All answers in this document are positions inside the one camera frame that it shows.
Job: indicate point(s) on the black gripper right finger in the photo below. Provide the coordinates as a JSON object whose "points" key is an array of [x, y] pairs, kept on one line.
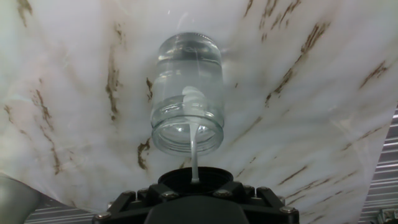
{"points": [[264, 205]]}

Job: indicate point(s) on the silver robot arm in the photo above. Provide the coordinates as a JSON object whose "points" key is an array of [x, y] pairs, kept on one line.
{"points": [[15, 202]]}

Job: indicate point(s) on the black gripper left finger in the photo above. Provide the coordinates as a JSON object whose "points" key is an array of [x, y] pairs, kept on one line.
{"points": [[130, 205]]}

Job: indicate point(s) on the clear glass jar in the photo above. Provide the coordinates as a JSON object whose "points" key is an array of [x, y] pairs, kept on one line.
{"points": [[214, 81]]}

